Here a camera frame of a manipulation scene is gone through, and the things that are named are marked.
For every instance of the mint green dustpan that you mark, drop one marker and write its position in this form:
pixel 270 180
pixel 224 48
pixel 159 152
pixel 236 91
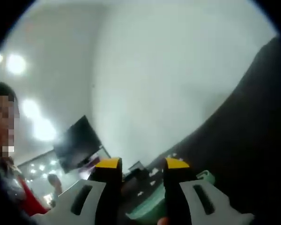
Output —
pixel 145 206

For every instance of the white paper trash scrap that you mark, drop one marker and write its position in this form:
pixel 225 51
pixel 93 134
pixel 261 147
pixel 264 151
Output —
pixel 139 193
pixel 173 155
pixel 152 182
pixel 154 172

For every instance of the black tabletop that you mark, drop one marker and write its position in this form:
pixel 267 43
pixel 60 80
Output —
pixel 248 140

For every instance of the person's right hand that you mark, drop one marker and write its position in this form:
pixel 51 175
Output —
pixel 164 221

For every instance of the person in red top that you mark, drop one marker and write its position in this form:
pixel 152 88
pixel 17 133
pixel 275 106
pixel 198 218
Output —
pixel 29 199

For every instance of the dark grey box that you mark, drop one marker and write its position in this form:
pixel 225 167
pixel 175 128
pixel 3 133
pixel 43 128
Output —
pixel 135 167

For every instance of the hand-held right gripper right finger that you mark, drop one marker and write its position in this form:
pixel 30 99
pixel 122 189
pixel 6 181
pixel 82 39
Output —
pixel 192 201

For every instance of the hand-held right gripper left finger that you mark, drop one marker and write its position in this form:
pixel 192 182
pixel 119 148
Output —
pixel 93 201

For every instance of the round ceiling light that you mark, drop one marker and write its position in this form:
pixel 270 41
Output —
pixel 16 63

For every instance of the black wall screen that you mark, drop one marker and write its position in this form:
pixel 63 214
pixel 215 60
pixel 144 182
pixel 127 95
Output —
pixel 77 143

